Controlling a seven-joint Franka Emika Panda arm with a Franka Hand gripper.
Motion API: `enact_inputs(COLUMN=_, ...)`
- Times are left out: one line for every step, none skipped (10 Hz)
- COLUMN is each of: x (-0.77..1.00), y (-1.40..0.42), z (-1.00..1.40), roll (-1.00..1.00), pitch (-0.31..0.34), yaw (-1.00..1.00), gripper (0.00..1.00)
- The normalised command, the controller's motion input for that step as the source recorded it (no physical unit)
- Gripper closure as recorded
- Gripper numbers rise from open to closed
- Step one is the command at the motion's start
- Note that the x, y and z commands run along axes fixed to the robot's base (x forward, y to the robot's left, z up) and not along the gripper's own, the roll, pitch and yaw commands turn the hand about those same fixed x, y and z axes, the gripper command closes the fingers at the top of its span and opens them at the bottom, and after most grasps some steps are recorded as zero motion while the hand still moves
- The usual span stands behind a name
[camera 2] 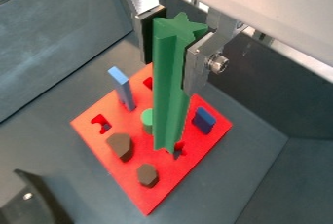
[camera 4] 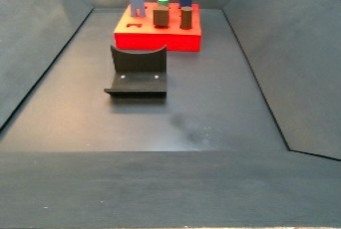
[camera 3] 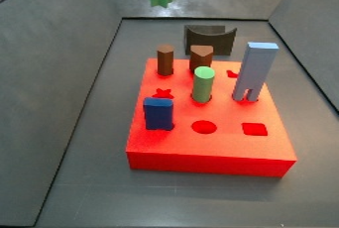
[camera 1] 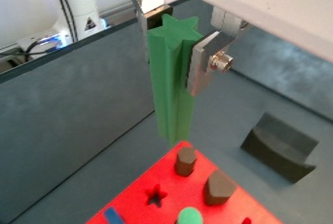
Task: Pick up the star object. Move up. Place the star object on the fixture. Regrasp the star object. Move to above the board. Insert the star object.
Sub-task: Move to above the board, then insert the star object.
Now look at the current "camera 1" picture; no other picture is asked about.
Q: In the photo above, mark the brown hexagon peg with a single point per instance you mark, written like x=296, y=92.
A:
x=185, y=161

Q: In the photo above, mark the gripper silver red right finger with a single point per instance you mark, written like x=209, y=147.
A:
x=209, y=55

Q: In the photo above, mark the green star prism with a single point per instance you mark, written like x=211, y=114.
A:
x=170, y=48

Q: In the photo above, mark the brown rounded triangle peg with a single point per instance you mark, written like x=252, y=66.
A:
x=219, y=188

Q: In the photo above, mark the dark blue block peg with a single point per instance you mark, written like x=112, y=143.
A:
x=112, y=216

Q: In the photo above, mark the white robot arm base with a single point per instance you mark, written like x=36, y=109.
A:
x=78, y=22

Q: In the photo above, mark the black curved fixture block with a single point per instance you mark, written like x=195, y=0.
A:
x=281, y=147

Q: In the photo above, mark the green cylinder peg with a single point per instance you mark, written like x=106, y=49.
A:
x=189, y=216

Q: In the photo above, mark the red peg board base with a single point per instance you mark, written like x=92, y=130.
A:
x=161, y=193

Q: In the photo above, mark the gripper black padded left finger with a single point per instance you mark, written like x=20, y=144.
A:
x=149, y=13

